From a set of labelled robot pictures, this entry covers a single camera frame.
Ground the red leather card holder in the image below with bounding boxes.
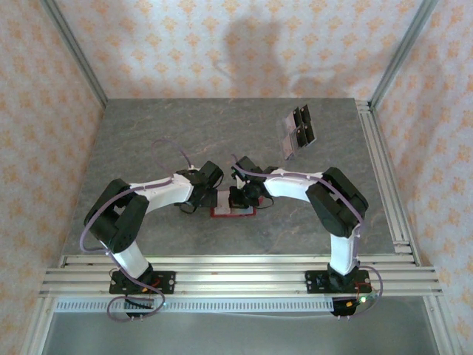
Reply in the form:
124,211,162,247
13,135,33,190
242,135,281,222
210,190,257,219

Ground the wide aluminium mounting beam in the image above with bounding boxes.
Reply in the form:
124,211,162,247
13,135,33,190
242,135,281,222
38,266,443,298

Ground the grey sheet metal shelf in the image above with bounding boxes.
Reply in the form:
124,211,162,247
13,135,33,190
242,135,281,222
38,308,440,355

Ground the black controller board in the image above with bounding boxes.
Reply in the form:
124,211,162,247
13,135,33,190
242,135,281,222
330,294,371,320

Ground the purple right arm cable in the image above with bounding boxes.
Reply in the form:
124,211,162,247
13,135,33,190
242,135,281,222
231,153,384,320

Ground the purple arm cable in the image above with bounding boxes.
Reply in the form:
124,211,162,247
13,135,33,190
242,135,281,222
231,153,384,320
80,138,194,323

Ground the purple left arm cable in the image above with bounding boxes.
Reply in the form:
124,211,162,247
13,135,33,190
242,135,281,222
80,138,194,323

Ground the aluminium extrusion rail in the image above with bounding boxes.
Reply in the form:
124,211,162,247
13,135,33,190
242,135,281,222
58,254,421,268
355,98,422,266

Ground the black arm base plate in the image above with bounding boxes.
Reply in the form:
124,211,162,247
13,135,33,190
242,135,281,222
109,269,177,297
304,268,370,296

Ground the white slotted cable duct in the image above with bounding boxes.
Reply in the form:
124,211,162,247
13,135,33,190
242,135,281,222
54,298,336,314

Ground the aluminium frame post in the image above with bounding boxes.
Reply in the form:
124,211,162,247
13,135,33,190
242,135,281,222
423,295,461,355
369,0,440,111
20,295,56,355
39,0,109,109

